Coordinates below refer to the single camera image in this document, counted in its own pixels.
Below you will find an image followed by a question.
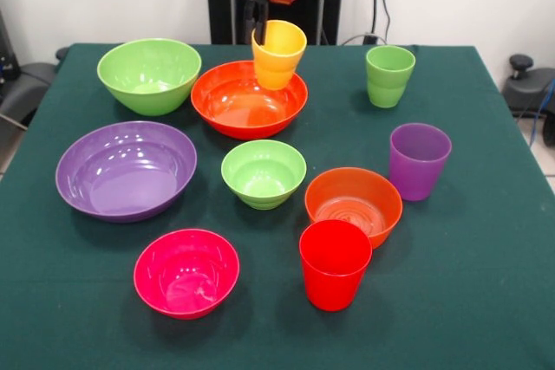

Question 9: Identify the yellow cup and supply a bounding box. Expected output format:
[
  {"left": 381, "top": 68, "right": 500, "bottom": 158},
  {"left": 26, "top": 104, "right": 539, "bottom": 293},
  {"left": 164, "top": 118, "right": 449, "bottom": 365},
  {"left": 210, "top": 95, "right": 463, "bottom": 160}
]
[{"left": 251, "top": 19, "right": 308, "bottom": 92}]

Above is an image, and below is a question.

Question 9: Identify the large orange-red bowl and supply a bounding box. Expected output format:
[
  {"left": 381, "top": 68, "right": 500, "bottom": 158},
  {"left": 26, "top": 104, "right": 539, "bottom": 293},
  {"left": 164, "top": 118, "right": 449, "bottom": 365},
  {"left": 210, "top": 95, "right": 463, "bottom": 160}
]
[{"left": 190, "top": 60, "right": 310, "bottom": 141}]

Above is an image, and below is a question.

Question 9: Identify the large green bowl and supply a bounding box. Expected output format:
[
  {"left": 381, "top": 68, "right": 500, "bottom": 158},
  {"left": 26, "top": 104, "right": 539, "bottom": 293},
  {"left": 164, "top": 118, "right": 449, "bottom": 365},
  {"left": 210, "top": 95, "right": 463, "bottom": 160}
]
[{"left": 96, "top": 37, "right": 203, "bottom": 118}]

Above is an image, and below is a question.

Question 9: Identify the green cup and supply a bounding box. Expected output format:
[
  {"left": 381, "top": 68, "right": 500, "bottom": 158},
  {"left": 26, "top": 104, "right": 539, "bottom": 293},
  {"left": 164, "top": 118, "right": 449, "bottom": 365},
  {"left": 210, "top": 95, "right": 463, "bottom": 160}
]
[{"left": 365, "top": 45, "right": 417, "bottom": 109}]

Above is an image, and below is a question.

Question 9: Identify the small green bowl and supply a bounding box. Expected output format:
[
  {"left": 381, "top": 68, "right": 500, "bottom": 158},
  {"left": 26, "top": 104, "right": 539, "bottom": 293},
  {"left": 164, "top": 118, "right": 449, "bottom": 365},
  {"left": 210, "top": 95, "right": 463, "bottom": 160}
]
[{"left": 220, "top": 139, "right": 308, "bottom": 211}]

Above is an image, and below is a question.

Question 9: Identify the small orange bowl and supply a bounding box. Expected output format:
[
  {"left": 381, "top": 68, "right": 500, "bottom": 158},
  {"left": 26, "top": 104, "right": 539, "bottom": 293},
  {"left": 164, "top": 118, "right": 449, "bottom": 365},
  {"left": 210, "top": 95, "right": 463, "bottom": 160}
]
[{"left": 304, "top": 166, "right": 404, "bottom": 250}]

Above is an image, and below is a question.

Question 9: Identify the large purple bowl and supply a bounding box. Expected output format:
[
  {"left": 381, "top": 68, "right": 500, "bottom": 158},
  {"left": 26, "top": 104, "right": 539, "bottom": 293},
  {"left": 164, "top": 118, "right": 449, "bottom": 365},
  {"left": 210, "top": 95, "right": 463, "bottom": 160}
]
[{"left": 55, "top": 120, "right": 199, "bottom": 224}]

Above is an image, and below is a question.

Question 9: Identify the purple cup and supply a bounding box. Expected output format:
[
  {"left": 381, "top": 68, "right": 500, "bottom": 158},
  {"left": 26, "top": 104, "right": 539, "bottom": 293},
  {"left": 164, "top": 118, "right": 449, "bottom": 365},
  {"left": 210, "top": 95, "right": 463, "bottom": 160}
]
[{"left": 388, "top": 121, "right": 453, "bottom": 202}]

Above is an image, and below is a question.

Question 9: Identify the red cup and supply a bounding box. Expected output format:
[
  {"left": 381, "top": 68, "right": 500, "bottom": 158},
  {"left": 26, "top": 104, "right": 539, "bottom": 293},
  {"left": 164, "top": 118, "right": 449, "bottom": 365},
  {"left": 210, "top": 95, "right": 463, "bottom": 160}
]
[{"left": 298, "top": 219, "right": 374, "bottom": 313}]

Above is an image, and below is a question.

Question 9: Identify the pink bowl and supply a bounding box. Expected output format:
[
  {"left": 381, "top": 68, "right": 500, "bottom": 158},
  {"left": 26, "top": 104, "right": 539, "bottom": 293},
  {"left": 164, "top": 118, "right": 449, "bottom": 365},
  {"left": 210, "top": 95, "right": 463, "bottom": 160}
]
[{"left": 133, "top": 228, "right": 241, "bottom": 321}]

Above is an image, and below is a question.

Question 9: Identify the dark green tablecloth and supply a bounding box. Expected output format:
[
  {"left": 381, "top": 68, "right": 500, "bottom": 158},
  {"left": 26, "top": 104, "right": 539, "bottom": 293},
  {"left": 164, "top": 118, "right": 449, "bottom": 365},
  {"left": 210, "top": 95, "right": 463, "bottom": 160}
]
[{"left": 0, "top": 42, "right": 555, "bottom": 370}]

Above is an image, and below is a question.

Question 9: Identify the black pedestal leg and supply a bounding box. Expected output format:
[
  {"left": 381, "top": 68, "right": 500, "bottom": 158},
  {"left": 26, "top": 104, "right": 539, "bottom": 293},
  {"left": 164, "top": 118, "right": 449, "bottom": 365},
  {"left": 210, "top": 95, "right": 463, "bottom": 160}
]
[
  {"left": 501, "top": 54, "right": 555, "bottom": 119},
  {"left": 0, "top": 46, "right": 70, "bottom": 128}
]

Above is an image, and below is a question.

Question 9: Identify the blue cable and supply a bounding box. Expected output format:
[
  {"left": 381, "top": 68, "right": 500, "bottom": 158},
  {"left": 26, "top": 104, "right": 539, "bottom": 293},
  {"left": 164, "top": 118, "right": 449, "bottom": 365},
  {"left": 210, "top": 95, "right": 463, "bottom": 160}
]
[{"left": 529, "top": 78, "right": 555, "bottom": 146}]

